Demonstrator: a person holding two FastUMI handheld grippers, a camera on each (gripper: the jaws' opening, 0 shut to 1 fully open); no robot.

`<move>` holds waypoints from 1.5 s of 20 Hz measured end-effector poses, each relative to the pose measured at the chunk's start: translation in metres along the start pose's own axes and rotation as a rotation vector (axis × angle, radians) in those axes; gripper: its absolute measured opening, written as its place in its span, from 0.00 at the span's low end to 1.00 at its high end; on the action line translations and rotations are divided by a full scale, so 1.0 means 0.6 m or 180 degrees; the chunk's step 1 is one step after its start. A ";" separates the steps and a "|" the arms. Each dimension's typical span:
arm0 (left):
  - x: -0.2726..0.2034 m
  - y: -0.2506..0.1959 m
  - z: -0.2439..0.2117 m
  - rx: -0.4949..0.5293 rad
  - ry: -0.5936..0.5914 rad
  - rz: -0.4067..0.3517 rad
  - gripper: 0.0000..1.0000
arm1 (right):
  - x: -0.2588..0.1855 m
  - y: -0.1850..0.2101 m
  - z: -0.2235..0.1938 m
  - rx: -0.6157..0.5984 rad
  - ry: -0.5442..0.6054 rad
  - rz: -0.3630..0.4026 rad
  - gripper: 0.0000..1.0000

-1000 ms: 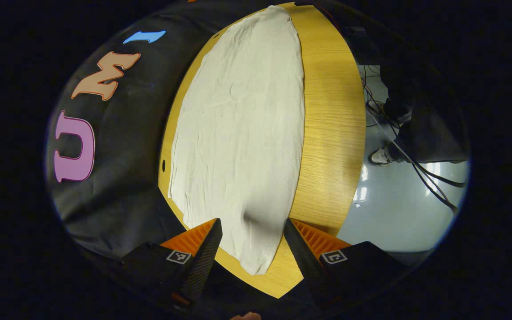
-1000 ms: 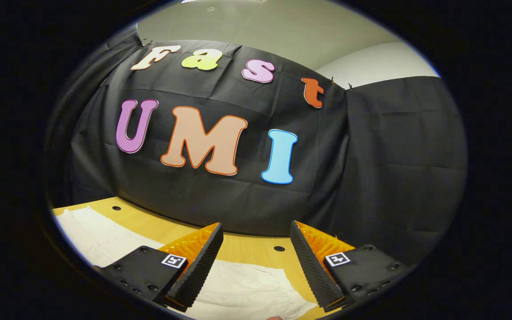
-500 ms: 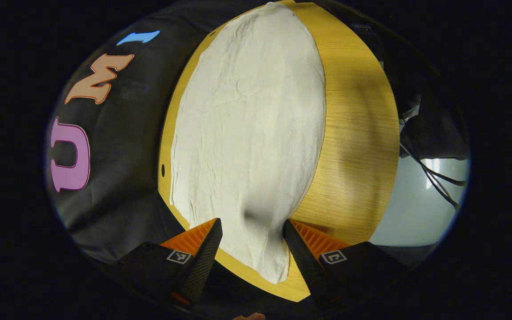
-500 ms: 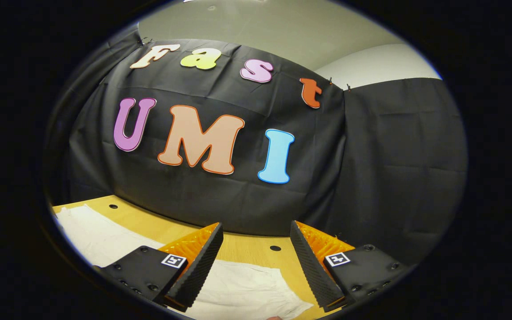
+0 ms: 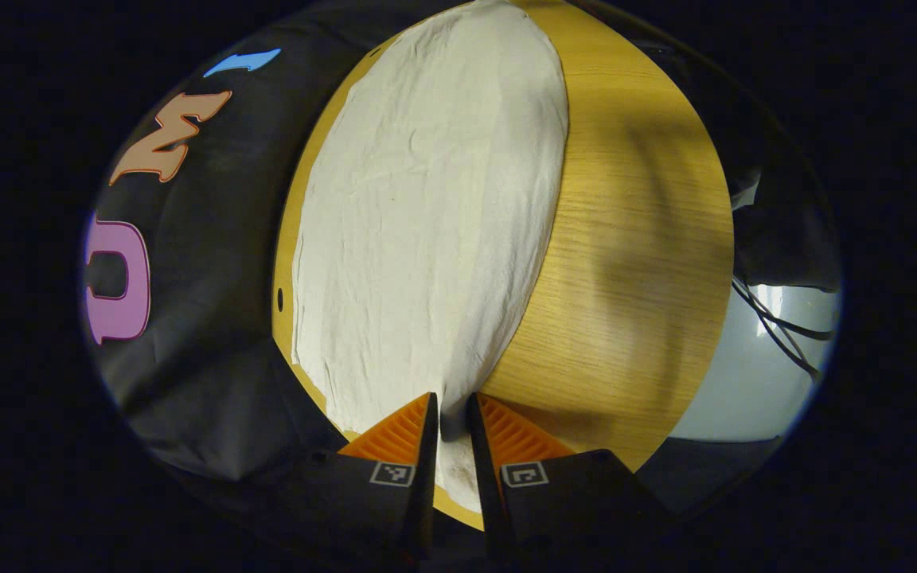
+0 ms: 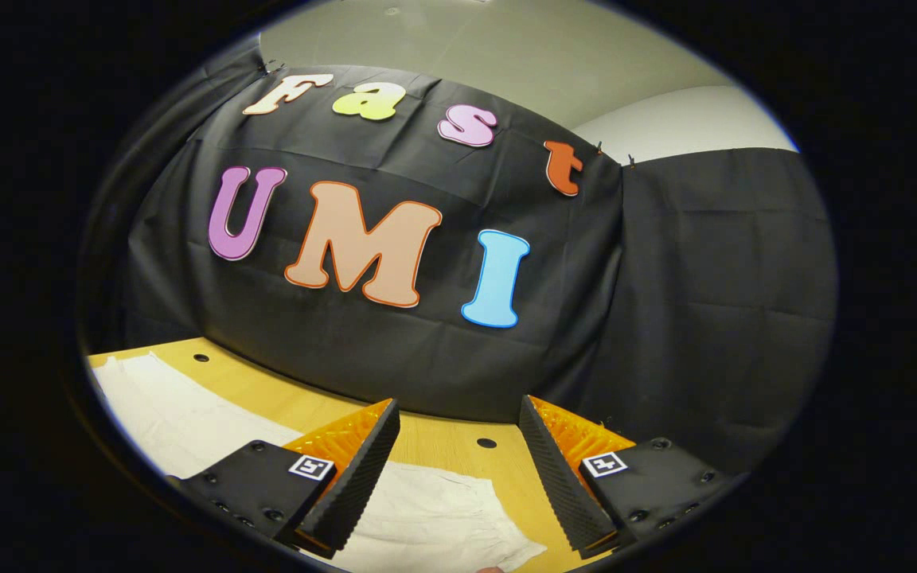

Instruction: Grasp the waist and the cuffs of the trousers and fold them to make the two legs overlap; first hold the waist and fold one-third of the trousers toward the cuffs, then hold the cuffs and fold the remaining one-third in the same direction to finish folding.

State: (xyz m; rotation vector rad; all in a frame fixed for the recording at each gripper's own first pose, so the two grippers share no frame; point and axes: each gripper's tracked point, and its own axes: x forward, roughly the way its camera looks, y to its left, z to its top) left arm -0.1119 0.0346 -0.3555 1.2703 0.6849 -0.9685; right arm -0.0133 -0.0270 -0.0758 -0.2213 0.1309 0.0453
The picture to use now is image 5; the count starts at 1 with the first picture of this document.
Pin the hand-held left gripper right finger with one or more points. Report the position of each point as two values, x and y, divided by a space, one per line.
487 493

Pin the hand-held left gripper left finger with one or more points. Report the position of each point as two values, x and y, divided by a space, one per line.
429 477

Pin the white jeans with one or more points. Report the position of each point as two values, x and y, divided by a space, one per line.
427 223

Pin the black backdrop cloth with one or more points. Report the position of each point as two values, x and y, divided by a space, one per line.
220 318

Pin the dark cloth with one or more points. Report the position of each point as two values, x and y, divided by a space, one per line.
793 239

